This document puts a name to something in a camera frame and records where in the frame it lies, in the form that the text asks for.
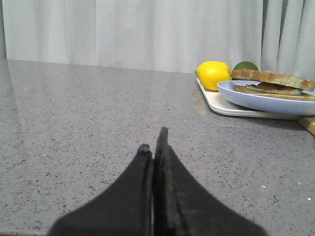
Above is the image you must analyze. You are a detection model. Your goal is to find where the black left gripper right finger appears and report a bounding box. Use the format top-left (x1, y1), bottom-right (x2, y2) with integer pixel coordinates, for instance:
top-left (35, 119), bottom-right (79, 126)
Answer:
top-left (154, 127), bottom-right (267, 236)

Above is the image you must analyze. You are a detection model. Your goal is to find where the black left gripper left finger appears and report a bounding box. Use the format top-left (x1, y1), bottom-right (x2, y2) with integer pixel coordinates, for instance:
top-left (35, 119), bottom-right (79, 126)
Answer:
top-left (48, 144), bottom-right (153, 236)

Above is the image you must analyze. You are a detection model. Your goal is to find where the light blue round plate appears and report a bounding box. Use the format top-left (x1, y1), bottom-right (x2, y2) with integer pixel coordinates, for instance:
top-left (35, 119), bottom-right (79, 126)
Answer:
top-left (218, 81), bottom-right (315, 116)

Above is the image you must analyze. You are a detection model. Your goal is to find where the bread slice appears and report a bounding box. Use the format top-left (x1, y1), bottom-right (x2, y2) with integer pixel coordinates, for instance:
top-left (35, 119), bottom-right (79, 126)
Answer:
top-left (233, 85), bottom-right (315, 101)
top-left (231, 69), bottom-right (315, 91)

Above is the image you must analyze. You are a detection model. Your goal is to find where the fake fried egg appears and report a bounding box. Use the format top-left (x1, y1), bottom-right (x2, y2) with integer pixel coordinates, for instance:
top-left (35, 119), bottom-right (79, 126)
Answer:
top-left (246, 82), bottom-right (302, 95)

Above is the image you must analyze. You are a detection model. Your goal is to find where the white bear tray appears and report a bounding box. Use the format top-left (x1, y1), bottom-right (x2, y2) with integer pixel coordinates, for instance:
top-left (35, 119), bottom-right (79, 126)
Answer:
top-left (196, 78), bottom-right (299, 120)

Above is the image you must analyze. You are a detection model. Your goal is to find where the front yellow lemon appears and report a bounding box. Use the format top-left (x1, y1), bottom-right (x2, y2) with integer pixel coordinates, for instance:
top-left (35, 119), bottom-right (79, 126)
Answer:
top-left (195, 61), bottom-right (232, 91)

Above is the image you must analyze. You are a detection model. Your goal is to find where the wooden cutting board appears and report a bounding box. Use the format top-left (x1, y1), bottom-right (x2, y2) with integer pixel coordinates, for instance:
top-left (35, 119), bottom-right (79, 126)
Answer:
top-left (298, 116), bottom-right (315, 136)

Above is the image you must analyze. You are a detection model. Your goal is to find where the green lime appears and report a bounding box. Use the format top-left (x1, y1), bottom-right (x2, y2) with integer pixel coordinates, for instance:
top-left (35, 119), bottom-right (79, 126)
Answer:
top-left (232, 61), bottom-right (258, 76)

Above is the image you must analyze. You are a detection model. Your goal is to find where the grey curtain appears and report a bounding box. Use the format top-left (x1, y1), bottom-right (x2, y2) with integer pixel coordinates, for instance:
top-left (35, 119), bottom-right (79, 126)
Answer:
top-left (0, 0), bottom-right (315, 80)

